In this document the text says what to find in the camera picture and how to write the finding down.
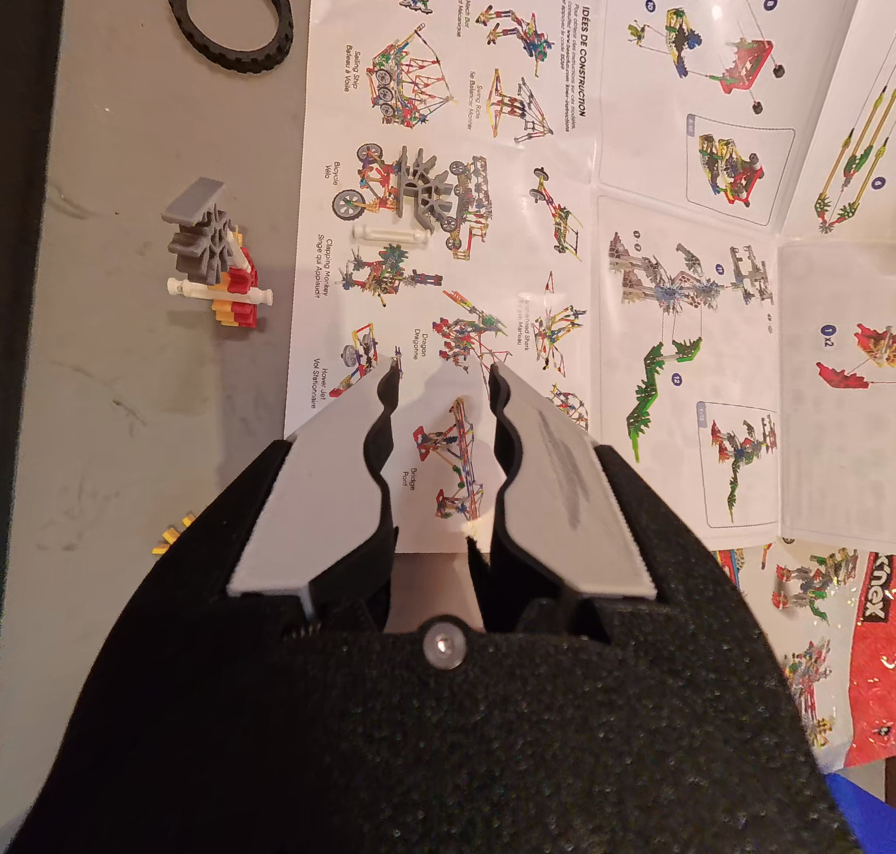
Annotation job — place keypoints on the red connector piece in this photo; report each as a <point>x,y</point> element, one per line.
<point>241,280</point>

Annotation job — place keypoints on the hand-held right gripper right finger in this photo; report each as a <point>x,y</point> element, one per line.
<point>567,504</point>

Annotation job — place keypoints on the white folded instruction sheet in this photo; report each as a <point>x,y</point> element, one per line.
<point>798,350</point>

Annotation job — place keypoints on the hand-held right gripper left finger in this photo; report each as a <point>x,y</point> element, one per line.
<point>315,504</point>

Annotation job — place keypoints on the small black rubber tire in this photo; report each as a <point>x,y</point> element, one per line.
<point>176,7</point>

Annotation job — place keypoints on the yellow connector piece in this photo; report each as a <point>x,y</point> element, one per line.
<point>222,312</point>
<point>171,536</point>

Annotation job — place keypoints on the white toy rod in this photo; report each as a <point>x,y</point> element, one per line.
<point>183,287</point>
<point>241,258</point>
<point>392,233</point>

